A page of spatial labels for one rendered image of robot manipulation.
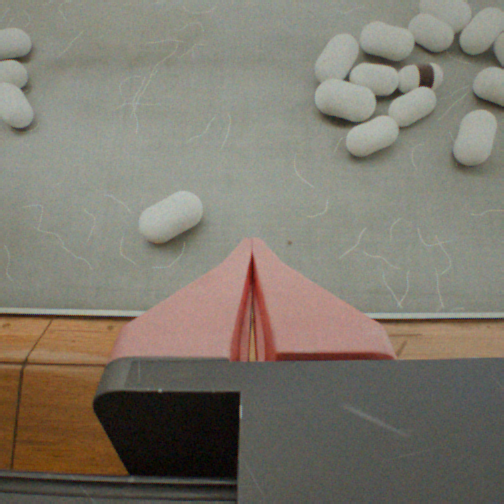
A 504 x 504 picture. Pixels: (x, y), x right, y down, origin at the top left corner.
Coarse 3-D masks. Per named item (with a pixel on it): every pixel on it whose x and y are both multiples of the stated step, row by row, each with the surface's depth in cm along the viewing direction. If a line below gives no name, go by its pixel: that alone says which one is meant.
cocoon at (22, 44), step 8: (0, 32) 22; (8, 32) 22; (16, 32) 22; (24, 32) 23; (0, 40) 22; (8, 40) 22; (16, 40) 22; (24, 40) 22; (0, 48) 22; (8, 48) 22; (16, 48) 22; (24, 48) 23; (0, 56) 23; (8, 56) 23; (16, 56) 23
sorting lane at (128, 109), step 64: (0, 0) 25; (64, 0) 25; (128, 0) 25; (192, 0) 25; (256, 0) 25; (320, 0) 25; (384, 0) 25; (64, 64) 23; (128, 64) 23; (192, 64) 23; (256, 64) 23; (384, 64) 23; (448, 64) 24; (0, 128) 22; (64, 128) 22; (128, 128) 22; (192, 128) 22; (256, 128) 22; (320, 128) 22; (448, 128) 22; (0, 192) 21; (64, 192) 21; (128, 192) 21; (192, 192) 21; (256, 192) 21; (320, 192) 21; (384, 192) 21; (448, 192) 21; (0, 256) 20; (64, 256) 20; (128, 256) 20; (192, 256) 20; (320, 256) 20; (384, 256) 20; (448, 256) 20
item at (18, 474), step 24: (0, 480) 4; (24, 480) 4; (48, 480) 4; (72, 480) 4; (96, 480) 4; (120, 480) 4; (144, 480) 4; (168, 480) 4; (192, 480) 4; (216, 480) 4
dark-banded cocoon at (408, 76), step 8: (432, 64) 22; (400, 72) 22; (408, 72) 21; (416, 72) 21; (440, 72) 21; (400, 80) 22; (408, 80) 21; (416, 80) 21; (440, 80) 22; (400, 88) 22; (408, 88) 22; (432, 88) 22
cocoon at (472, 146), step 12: (468, 120) 21; (480, 120) 20; (492, 120) 20; (468, 132) 20; (480, 132) 20; (492, 132) 20; (456, 144) 21; (468, 144) 20; (480, 144) 20; (456, 156) 21; (468, 156) 20; (480, 156) 20
